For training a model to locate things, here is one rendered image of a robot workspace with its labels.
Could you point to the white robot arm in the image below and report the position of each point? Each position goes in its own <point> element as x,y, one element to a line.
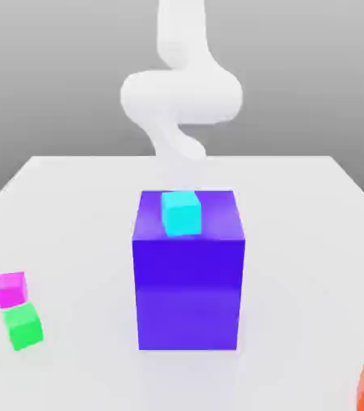
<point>181,96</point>

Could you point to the small cyan cube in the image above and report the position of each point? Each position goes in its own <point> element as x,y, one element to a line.
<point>181,215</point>

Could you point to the small magenta cube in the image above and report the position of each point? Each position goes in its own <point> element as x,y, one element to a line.
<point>10,290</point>

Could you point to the small green cube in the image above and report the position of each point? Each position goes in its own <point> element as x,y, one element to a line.
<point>24,327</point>

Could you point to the large purple box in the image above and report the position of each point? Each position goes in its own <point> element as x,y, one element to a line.
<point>188,289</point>

